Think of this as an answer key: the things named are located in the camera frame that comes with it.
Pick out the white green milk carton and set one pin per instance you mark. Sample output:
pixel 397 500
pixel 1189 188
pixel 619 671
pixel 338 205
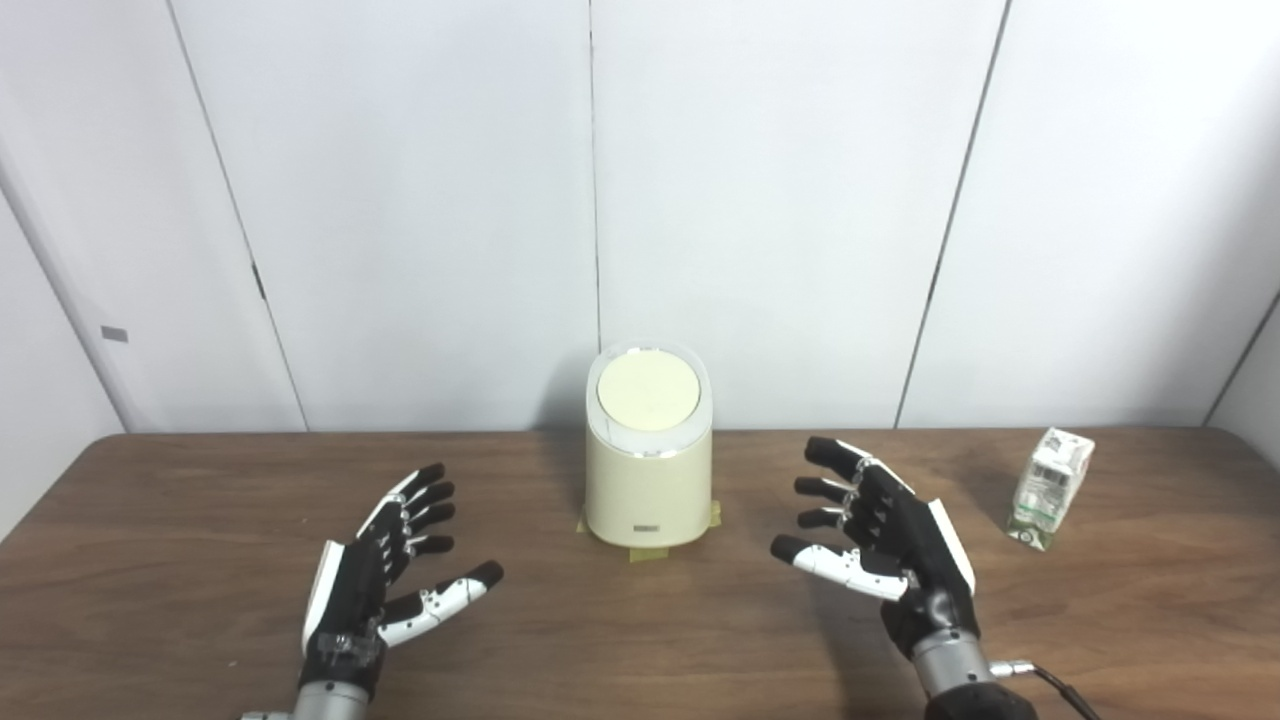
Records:
pixel 1048 490

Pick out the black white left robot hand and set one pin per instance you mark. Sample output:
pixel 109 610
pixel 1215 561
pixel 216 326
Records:
pixel 350 590

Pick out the cream round bin lid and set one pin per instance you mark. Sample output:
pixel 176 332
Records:
pixel 647 390

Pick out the black wall panel hinge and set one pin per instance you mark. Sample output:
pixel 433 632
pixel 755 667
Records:
pixel 259 281

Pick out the small gray wall label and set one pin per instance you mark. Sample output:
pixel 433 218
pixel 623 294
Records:
pixel 114 334

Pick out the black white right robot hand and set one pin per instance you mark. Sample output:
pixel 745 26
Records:
pixel 920 560

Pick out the cream-colored round bin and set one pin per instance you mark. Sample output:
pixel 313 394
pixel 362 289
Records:
pixel 648 490

